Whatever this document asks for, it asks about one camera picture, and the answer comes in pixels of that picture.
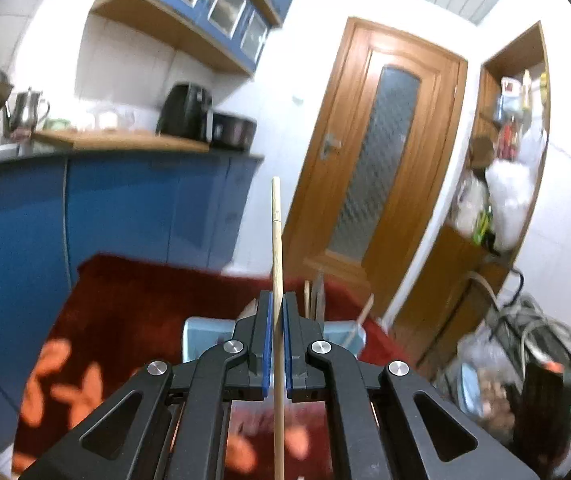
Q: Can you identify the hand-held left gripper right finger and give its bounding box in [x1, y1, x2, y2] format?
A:
[283, 291, 541, 480]

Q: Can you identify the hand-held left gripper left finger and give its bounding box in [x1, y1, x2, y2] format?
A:
[18, 290, 272, 480]

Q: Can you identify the light blue chopstick box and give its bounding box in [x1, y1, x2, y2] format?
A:
[182, 315, 367, 367]

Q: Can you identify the white chopstick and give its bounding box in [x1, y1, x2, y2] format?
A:
[348, 292, 375, 352]

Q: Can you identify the pile of eggs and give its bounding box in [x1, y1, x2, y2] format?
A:
[480, 375, 516, 428]

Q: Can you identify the light blue lid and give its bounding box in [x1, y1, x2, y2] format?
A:
[458, 362, 484, 418]

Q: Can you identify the clear plastic bag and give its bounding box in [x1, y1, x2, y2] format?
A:
[445, 332, 517, 431]

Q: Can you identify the red printed blanket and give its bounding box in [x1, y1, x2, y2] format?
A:
[12, 254, 416, 480]

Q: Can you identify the wooden shelf unit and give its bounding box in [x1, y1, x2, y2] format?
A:
[395, 20, 551, 367]

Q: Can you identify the wooden door with glass panel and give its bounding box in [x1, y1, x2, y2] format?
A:
[282, 16, 469, 322]

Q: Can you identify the blue base cabinet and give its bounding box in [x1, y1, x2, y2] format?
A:
[0, 140, 265, 461]

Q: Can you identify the black rice cooker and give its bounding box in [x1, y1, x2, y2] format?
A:
[210, 111, 257, 151]

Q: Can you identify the white plastic bag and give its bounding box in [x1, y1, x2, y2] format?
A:
[485, 130, 549, 253]

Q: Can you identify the black air fryer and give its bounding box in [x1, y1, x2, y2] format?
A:
[156, 82, 214, 143]

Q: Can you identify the wooden cutting board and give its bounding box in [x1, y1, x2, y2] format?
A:
[32, 129, 211, 153]

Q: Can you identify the clear bag of packets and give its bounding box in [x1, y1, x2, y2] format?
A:
[495, 70, 551, 161]

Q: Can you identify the steel kettle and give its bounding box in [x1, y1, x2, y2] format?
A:
[4, 89, 51, 133]

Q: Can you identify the white cable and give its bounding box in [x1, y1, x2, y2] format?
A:
[458, 270, 502, 312]

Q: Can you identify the metal door handle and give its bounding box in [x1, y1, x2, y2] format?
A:
[321, 132, 342, 162]

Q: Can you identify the blue wall cabinet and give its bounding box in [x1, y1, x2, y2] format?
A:
[90, 0, 306, 78]

